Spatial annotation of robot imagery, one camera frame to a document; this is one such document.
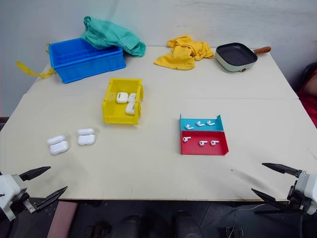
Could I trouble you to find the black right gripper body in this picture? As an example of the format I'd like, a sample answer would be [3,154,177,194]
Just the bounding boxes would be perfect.
[286,180,309,214]

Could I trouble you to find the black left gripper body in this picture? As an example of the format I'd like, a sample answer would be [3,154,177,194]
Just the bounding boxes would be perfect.
[9,190,38,219]

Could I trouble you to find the green crumpled cloth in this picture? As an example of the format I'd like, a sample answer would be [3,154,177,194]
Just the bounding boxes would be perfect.
[80,16,147,58]

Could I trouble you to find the thin white floor cable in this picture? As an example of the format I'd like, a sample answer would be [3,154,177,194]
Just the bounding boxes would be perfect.
[231,202,264,212]

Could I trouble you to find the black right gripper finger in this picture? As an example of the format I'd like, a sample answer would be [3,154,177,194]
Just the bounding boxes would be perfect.
[262,163,303,178]
[251,188,291,211]

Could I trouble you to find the yellow plastic bin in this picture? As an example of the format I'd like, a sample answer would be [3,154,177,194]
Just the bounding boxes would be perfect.
[102,77,145,125]

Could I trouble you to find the red tray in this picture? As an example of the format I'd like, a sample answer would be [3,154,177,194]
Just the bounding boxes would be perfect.
[180,130,230,156]

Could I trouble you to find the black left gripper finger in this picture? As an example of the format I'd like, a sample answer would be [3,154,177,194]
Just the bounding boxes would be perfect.
[34,185,68,212]
[19,166,52,181]

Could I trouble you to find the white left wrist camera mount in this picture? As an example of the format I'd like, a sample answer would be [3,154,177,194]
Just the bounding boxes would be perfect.
[0,174,28,222]

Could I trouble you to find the person in red shirt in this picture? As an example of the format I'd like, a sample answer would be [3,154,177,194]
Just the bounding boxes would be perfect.
[296,61,317,128]

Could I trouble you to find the pale green electric grill pan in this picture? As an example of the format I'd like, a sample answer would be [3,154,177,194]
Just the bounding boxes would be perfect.
[214,42,272,73]

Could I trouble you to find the pink panel under table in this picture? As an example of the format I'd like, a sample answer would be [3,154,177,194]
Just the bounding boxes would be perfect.
[46,200,78,238]

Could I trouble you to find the open white charging case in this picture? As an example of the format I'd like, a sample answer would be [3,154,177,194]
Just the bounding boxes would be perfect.
[47,135,69,156]
[76,127,97,147]

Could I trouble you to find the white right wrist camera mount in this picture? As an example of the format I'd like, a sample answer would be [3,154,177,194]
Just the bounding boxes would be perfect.
[294,172,317,216]

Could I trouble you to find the cyan tray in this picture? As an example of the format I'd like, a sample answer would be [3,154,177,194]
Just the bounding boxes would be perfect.
[179,114,224,132]

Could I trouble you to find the yellow crumpled cloth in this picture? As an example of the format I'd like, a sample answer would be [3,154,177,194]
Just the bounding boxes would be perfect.
[154,35,215,71]

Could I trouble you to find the blue plastic crate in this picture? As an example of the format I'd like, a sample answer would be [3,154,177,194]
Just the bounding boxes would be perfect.
[48,37,127,84]

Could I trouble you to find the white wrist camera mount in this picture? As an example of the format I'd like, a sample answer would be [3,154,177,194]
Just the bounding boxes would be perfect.
[0,174,28,222]
[294,172,317,216]

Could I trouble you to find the yellow fabric strap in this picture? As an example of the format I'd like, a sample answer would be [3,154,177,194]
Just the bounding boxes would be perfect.
[15,43,56,79]

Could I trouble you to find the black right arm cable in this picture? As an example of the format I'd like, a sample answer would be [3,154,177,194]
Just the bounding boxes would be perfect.
[298,212,305,238]

